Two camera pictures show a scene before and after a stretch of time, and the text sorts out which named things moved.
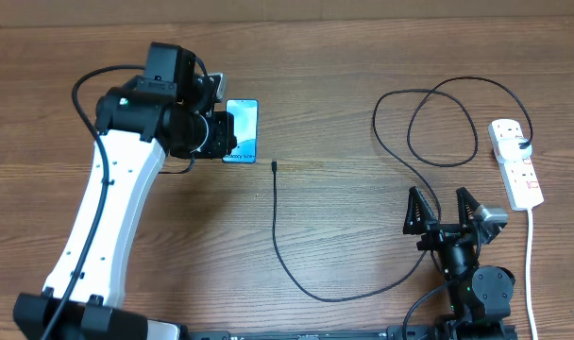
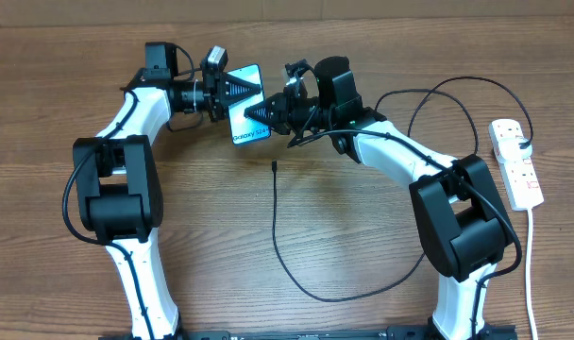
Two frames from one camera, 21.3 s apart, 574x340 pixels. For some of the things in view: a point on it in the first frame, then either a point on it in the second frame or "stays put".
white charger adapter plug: x=511 y=152 stays put
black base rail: x=353 y=334 stays put
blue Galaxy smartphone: x=245 y=119 → x=245 y=128
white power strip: x=519 y=178 stays put
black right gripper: x=439 y=232 → x=282 y=122
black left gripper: x=223 y=142 → x=218 y=93
